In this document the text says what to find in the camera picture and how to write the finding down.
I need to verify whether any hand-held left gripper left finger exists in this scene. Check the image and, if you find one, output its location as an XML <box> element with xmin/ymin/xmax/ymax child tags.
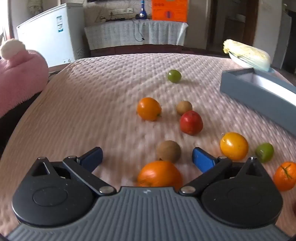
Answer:
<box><xmin>31</xmin><ymin>147</ymin><xmax>117</xmax><ymax>197</ymax></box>

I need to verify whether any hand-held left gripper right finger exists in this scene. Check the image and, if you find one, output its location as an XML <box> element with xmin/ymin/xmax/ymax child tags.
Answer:
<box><xmin>180</xmin><ymin>147</ymin><xmax>267</xmax><ymax>195</ymax></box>

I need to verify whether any smooth orange fruit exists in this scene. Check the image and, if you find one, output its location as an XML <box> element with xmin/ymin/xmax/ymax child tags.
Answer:
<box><xmin>220</xmin><ymin>132</ymin><xmax>249</xmax><ymax>161</ymax></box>
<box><xmin>137</xmin><ymin>97</ymin><xmax>162</xmax><ymax>121</ymax></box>

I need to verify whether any brown kiwi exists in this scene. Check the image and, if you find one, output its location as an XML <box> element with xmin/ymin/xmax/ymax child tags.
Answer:
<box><xmin>156</xmin><ymin>140</ymin><xmax>181</xmax><ymax>163</ymax></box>
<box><xmin>177</xmin><ymin>101</ymin><xmax>193</xmax><ymax>115</ymax></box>

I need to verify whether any red apple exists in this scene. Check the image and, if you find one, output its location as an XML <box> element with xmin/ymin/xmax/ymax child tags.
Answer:
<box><xmin>180</xmin><ymin>110</ymin><xmax>204</xmax><ymax>136</ymax></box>

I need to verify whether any orange tangerine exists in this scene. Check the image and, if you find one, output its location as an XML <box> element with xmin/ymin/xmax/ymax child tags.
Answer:
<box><xmin>137</xmin><ymin>160</ymin><xmax>183</xmax><ymax>189</ymax></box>
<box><xmin>273</xmin><ymin>161</ymin><xmax>296</xmax><ymax>192</ymax></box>

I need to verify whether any green round fruit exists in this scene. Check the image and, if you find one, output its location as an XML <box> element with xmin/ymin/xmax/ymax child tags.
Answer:
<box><xmin>167</xmin><ymin>70</ymin><xmax>182</xmax><ymax>83</ymax></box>
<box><xmin>255</xmin><ymin>143</ymin><xmax>275</xmax><ymax>163</ymax></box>

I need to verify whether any grey cardboard box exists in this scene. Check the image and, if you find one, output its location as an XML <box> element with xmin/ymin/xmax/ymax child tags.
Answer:
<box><xmin>220</xmin><ymin>68</ymin><xmax>296</xmax><ymax>138</ymax></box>

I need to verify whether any light blue plate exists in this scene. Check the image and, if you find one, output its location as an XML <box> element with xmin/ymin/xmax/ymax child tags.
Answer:
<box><xmin>228</xmin><ymin>52</ymin><xmax>275</xmax><ymax>73</ymax></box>

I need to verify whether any napa cabbage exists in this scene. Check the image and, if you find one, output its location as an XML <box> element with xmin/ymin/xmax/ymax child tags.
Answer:
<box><xmin>223</xmin><ymin>39</ymin><xmax>271</xmax><ymax>72</ymax></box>

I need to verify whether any brown wooden tv cabinet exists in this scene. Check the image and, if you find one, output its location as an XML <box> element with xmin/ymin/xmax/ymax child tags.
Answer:
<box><xmin>89</xmin><ymin>44</ymin><xmax>229</xmax><ymax>56</ymax></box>

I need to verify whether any white chest freezer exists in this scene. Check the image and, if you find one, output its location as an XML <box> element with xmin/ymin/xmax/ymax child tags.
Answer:
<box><xmin>16</xmin><ymin>3</ymin><xmax>85</xmax><ymax>68</ymax></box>

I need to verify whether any white checked cloth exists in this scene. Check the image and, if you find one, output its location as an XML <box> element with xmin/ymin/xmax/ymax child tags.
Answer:
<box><xmin>84</xmin><ymin>19</ymin><xmax>189</xmax><ymax>50</ymax></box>

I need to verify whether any orange cardboard box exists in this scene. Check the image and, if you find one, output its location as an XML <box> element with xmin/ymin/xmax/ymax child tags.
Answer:
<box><xmin>151</xmin><ymin>0</ymin><xmax>187</xmax><ymax>23</ymax></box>

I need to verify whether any blue glass bottle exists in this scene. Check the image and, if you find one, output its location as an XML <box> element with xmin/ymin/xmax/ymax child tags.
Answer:
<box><xmin>139</xmin><ymin>0</ymin><xmax>147</xmax><ymax>19</ymax></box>

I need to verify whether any black cable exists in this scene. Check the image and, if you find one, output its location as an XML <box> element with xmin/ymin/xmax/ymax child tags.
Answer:
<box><xmin>132</xmin><ymin>19</ymin><xmax>145</xmax><ymax>42</ymax></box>

